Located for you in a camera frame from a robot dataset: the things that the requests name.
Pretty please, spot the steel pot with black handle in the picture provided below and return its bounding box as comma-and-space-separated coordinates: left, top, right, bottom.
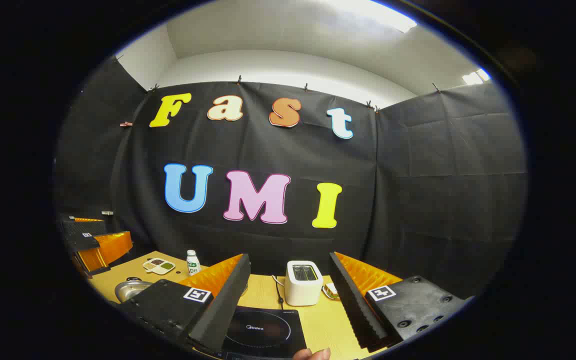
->
114, 277, 154, 303

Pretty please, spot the ceiling light panel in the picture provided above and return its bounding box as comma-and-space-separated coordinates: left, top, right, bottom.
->
462, 68, 492, 86

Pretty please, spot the black backdrop cloth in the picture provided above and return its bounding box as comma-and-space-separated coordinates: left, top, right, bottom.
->
54, 55, 528, 301

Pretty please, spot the black induction cooktop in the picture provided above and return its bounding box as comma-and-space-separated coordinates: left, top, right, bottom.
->
220, 306, 309, 360

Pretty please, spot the white toaster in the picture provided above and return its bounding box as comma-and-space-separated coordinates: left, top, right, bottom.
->
284, 260, 324, 307

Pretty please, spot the white bottle with green label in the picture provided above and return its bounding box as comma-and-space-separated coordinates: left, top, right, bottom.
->
186, 250, 202, 276

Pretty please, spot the white divided bean tray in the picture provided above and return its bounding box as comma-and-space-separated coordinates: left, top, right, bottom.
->
142, 257, 176, 276

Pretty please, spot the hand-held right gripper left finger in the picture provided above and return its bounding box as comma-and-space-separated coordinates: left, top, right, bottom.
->
118, 253, 251, 353

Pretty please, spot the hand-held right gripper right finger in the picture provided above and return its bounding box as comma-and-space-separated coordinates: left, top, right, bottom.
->
329, 251, 469, 351

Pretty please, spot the toaster power cable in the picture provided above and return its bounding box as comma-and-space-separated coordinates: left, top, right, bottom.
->
271, 274, 286, 309

